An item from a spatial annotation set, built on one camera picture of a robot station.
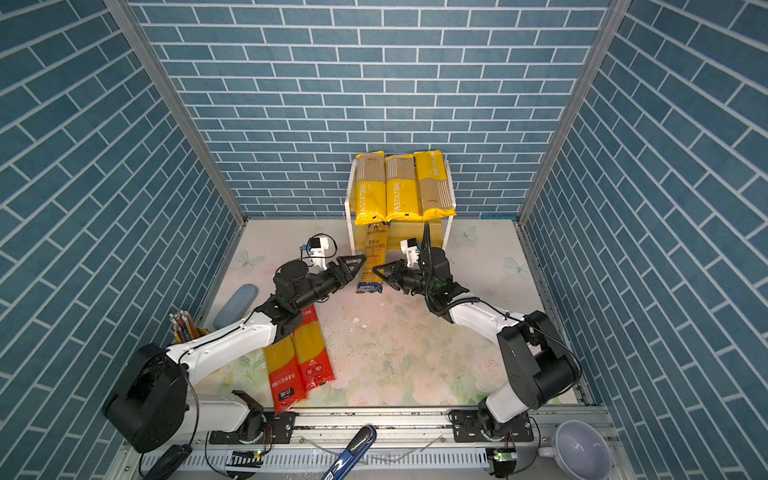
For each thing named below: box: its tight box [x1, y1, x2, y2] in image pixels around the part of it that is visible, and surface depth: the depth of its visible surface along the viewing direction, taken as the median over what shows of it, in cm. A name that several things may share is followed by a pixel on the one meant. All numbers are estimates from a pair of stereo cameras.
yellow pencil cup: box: [169, 310, 209, 344], surface depth 76 cm
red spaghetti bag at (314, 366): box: [293, 304, 335, 398], surface depth 84 cm
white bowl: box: [539, 420, 612, 480], surface depth 69 cm
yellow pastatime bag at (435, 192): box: [414, 149, 457, 221], surface depth 82 cm
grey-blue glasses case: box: [213, 283, 259, 330], surface depth 96 cm
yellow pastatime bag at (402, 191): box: [384, 154, 423, 222], surface depth 82 cm
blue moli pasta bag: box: [356, 221, 391, 294], surface depth 84 cm
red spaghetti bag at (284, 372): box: [264, 335, 307, 414], surface depth 80 cm
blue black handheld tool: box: [321, 424, 377, 480], surface depth 69 cm
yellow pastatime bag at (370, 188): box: [354, 151, 387, 225], surface depth 82 cm
